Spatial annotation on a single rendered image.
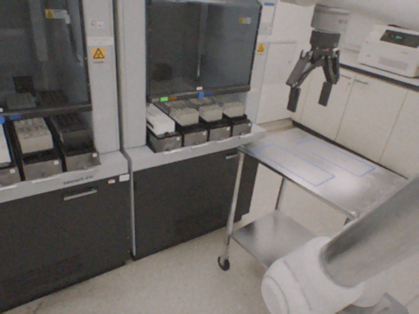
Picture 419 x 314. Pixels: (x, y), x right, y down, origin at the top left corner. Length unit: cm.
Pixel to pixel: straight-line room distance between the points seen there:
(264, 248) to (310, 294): 102
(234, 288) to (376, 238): 138
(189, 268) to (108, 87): 113
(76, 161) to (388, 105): 273
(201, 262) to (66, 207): 88
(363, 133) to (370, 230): 290
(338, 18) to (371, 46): 254
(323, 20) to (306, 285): 63
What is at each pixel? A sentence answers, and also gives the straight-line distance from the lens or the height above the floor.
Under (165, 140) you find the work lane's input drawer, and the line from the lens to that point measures 155.
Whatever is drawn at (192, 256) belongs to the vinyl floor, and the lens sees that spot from 206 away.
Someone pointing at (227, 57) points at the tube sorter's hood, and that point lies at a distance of 169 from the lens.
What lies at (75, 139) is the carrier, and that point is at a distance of 148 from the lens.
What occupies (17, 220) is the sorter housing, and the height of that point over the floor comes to 56.
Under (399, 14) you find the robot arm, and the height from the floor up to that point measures 147.
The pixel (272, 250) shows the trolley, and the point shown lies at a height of 28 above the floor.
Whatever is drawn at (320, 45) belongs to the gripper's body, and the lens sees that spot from 92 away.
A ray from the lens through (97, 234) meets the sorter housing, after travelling 171.
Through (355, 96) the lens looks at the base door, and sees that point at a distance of 352.
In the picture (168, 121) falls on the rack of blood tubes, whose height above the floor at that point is 87.
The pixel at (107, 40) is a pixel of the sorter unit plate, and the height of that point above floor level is 124.
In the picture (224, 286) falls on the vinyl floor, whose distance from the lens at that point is 194.
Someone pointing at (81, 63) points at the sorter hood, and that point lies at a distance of 139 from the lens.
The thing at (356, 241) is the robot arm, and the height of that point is 110.
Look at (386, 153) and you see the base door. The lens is 344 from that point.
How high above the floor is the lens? 150
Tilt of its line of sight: 29 degrees down
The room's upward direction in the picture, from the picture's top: 6 degrees clockwise
